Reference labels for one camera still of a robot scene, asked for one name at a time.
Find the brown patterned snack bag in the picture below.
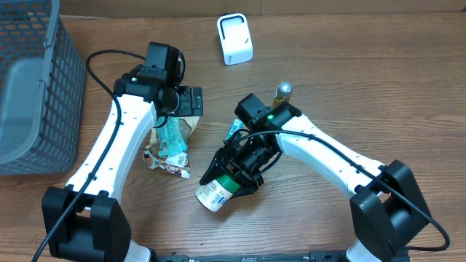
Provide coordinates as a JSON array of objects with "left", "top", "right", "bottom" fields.
[{"left": 143, "top": 116, "right": 200, "bottom": 179}]

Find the clear plastic bottle grey cap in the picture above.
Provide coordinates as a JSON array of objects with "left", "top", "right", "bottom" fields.
[{"left": 272, "top": 82, "right": 292, "bottom": 107}]

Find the white barcode scanner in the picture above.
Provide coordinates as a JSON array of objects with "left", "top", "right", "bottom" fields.
[{"left": 216, "top": 13, "right": 253, "bottom": 66}]

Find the dark grey plastic basket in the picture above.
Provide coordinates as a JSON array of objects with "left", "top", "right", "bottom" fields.
[{"left": 1, "top": 0, "right": 86, "bottom": 175}]

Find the green lid jar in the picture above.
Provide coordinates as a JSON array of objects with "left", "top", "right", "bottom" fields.
[{"left": 195, "top": 175, "right": 240, "bottom": 212}]

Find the mint green wipes pack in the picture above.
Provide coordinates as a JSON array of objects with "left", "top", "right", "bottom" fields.
[{"left": 156, "top": 117, "right": 188, "bottom": 156}]

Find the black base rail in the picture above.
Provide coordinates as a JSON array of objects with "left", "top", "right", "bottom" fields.
[{"left": 149, "top": 250, "right": 412, "bottom": 262}]

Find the green Kleenex tissue pack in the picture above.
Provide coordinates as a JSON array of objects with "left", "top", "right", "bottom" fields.
[{"left": 226, "top": 119, "right": 243, "bottom": 140}]

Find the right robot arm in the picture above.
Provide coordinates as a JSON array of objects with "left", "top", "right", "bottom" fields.
[{"left": 195, "top": 94, "right": 430, "bottom": 261}]

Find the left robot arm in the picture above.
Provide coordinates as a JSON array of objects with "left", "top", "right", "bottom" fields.
[{"left": 33, "top": 42, "right": 203, "bottom": 261}]

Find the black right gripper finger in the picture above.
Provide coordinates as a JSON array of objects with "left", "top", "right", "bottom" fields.
[
  {"left": 230, "top": 180, "right": 259, "bottom": 199},
  {"left": 200, "top": 148, "right": 232, "bottom": 186}
]

